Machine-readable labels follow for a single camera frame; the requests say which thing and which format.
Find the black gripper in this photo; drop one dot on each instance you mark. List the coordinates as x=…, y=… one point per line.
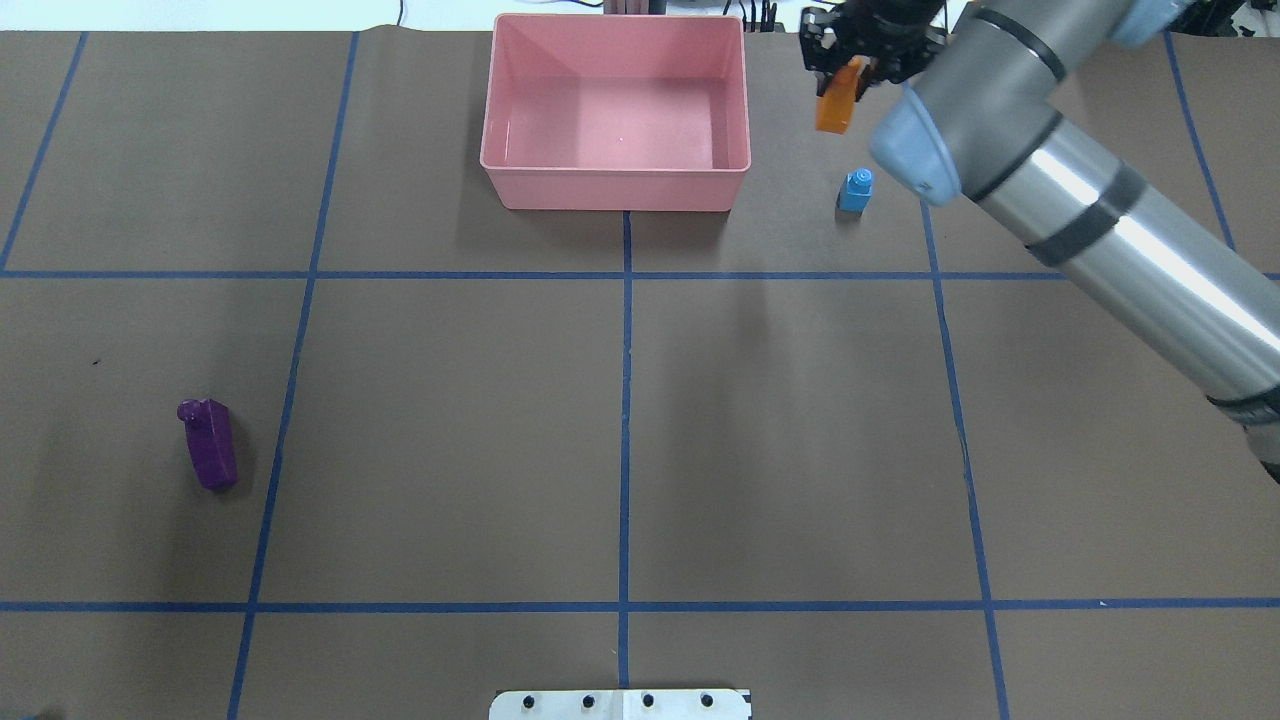
x=893, y=20

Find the orange sloped block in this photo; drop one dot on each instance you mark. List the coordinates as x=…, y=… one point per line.
x=837, y=102

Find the small blue block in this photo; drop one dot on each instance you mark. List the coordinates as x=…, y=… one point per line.
x=856, y=191

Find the purple sloped block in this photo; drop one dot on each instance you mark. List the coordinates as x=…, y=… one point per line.
x=209, y=438

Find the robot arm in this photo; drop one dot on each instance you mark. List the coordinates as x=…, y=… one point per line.
x=975, y=120

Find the pink plastic box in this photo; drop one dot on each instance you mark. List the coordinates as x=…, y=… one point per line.
x=617, y=112

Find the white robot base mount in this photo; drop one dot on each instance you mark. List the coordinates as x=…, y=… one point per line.
x=680, y=703

